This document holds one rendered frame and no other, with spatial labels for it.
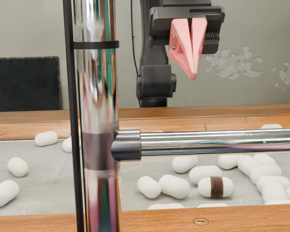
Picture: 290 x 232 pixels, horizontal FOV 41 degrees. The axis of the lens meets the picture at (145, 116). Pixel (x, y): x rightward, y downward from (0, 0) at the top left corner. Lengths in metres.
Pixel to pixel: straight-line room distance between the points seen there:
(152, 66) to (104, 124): 0.65
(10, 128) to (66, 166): 0.18
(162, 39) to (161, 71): 0.30
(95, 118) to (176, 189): 0.19
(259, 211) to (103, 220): 0.14
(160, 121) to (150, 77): 0.25
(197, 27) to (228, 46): 2.08
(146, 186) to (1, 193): 0.14
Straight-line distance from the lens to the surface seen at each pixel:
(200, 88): 2.58
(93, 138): 0.22
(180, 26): 0.52
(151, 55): 0.87
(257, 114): 0.67
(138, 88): 0.88
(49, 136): 0.59
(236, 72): 2.63
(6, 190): 0.41
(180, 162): 0.45
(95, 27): 0.21
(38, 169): 0.50
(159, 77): 0.87
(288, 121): 0.68
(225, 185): 0.40
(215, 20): 0.57
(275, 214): 0.33
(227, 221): 0.31
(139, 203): 0.39
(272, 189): 0.38
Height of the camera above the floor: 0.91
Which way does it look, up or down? 13 degrees down
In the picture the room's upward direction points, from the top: 1 degrees counter-clockwise
